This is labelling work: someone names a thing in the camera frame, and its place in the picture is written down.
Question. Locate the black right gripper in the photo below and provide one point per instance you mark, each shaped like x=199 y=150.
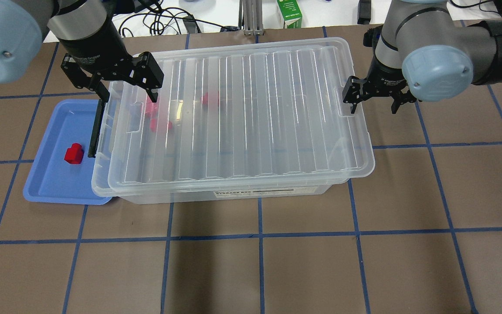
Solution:
x=385 y=76

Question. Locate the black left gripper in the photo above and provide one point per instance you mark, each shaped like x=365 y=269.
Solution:
x=95 y=49

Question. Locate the clear plastic box lid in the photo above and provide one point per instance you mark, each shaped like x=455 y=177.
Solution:
x=238 y=113

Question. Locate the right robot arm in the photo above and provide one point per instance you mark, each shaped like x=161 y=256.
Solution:
x=419 y=54

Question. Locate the clear plastic storage box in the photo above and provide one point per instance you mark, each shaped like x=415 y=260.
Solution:
x=229 y=126

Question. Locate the green white carton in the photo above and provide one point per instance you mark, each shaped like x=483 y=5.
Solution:
x=290 y=14

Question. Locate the blue plastic tray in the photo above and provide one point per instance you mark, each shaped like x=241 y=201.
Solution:
x=51 y=179

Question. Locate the black box latch handle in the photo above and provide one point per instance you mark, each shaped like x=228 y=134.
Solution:
x=94 y=140

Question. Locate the aluminium frame post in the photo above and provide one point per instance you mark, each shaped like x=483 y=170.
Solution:
x=251 y=17

